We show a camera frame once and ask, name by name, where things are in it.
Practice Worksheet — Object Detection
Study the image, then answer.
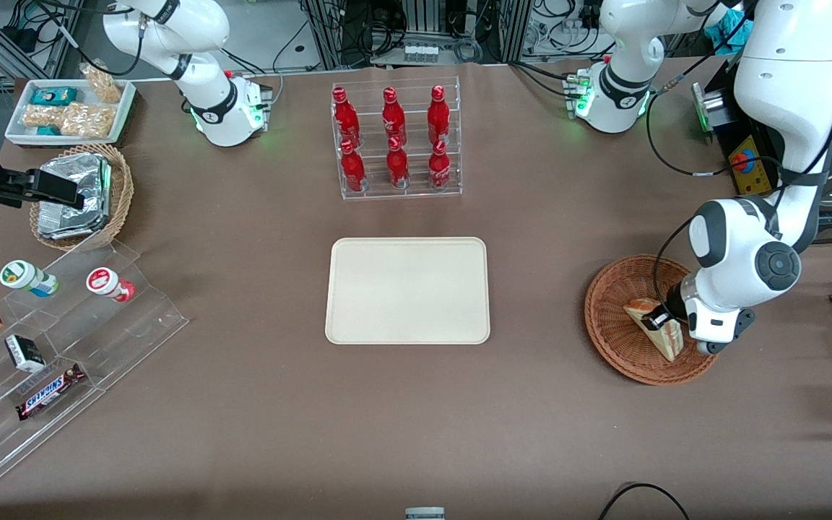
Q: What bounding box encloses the teal cloth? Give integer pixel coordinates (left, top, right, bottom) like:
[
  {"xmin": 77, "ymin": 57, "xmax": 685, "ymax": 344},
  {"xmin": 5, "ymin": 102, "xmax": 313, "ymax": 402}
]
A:
[{"xmin": 705, "ymin": 7, "xmax": 755, "ymax": 56}]

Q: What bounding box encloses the teal snack box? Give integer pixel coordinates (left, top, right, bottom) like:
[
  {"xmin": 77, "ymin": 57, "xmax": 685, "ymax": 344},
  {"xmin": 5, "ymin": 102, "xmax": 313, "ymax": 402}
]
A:
[{"xmin": 30, "ymin": 87, "xmax": 79, "ymax": 107}]

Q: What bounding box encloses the light tan wicker basket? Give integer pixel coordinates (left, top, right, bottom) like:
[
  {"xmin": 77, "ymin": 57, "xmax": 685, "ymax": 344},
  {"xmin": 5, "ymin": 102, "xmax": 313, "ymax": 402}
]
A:
[{"xmin": 29, "ymin": 143, "xmax": 135, "ymax": 252}]

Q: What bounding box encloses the red lid yogurt cup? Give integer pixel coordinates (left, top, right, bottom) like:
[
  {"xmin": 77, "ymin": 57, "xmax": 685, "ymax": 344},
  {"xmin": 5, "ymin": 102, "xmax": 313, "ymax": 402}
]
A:
[{"xmin": 86, "ymin": 267, "xmax": 136, "ymax": 303}]

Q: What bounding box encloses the beige plastic tray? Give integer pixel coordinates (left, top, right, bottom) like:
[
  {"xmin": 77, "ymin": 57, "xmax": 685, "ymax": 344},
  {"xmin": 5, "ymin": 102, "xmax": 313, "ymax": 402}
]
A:
[{"xmin": 324, "ymin": 237, "xmax": 491, "ymax": 345}]

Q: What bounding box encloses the black food warmer appliance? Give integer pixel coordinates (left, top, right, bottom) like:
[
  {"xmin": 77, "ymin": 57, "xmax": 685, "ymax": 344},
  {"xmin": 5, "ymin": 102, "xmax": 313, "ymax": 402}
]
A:
[{"xmin": 690, "ymin": 43, "xmax": 832, "ymax": 243}]

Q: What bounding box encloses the clear acrylic bottle rack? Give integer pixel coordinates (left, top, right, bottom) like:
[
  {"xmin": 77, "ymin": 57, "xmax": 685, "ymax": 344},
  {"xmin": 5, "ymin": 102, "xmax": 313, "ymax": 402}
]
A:
[{"xmin": 331, "ymin": 76, "xmax": 464, "ymax": 202}]

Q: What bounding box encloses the small black white box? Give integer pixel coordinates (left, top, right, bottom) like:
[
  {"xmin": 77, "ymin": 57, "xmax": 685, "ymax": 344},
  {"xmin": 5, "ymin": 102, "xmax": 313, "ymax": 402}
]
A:
[{"xmin": 4, "ymin": 334, "xmax": 47, "ymax": 374}]

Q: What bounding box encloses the large clear bag of nuts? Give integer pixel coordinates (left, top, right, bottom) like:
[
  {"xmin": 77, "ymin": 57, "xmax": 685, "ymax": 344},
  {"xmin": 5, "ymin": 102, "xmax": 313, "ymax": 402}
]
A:
[{"xmin": 60, "ymin": 103, "xmax": 118, "ymax": 139}]

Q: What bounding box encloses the black cable loop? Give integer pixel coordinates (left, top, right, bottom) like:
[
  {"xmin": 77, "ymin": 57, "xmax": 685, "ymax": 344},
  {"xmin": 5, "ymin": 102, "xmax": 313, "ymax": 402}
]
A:
[{"xmin": 597, "ymin": 482, "xmax": 691, "ymax": 520}]

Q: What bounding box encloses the red cola bottle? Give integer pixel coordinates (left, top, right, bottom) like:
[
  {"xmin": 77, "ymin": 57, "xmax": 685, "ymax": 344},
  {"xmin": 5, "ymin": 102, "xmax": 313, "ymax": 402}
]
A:
[
  {"xmin": 331, "ymin": 87, "xmax": 361, "ymax": 147},
  {"xmin": 386, "ymin": 136, "xmax": 411, "ymax": 190},
  {"xmin": 339, "ymin": 139, "xmax": 368, "ymax": 193},
  {"xmin": 382, "ymin": 87, "xmax": 408, "ymax": 144},
  {"xmin": 428, "ymin": 139, "xmax": 453, "ymax": 191},
  {"xmin": 427, "ymin": 84, "xmax": 452, "ymax": 145}
]

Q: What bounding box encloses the green lid yogurt cup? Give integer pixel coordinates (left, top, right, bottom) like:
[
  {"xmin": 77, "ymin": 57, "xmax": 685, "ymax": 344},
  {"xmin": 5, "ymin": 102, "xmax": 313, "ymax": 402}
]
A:
[{"xmin": 0, "ymin": 260, "xmax": 59, "ymax": 298}]

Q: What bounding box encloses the triangular sandwich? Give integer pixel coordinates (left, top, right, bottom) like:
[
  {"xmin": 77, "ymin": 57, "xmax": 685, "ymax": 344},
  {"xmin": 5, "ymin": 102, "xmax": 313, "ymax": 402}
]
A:
[{"xmin": 623, "ymin": 298, "xmax": 685, "ymax": 362}]

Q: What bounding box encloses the clear acrylic stepped shelf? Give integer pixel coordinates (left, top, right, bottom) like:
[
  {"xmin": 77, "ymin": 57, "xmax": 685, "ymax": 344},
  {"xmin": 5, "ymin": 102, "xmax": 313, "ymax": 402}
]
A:
[{"xmin": 0, "ymin": 238, "xmax": 191, "ymax": 492}]

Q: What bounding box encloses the white rectangular snack tray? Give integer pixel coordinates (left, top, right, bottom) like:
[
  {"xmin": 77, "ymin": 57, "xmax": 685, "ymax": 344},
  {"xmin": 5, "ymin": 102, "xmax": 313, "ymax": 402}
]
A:
[{"xmin": 4, "ymin": 78, "xmax": 137, "ymax": 147}]

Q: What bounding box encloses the brown round wicker basket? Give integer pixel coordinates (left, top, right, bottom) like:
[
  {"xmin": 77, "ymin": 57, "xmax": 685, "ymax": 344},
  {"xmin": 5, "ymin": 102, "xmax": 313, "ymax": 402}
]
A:
[{"xmin": 584, "ymin": 254, "xmax": 720, "ymax": 386}]

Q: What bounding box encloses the snickers chocolate bar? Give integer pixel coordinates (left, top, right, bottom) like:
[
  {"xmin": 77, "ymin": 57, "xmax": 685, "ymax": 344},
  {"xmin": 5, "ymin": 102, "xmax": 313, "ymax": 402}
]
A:
[{"xmin": 15, "ymin": 363, "xmax": 87, "ymax": 422}]

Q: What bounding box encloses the foil wrapped food pack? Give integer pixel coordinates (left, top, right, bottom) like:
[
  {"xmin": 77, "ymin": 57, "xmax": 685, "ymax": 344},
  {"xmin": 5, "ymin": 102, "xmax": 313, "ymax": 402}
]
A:
[
  {"xmin": 38, "ymin": 153, "xmax": 113, "ymax": 221},
  {"xmin": 36, "ymin": 209, "xmax": 111, "ymax": 241}
]

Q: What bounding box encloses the metal equipment rack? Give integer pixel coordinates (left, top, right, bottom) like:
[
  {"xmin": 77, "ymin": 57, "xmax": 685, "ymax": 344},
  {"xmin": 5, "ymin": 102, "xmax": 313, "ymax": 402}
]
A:
[{"xmin": 300, "ymin": 0, "xmax": 532, "ymax": 69}]

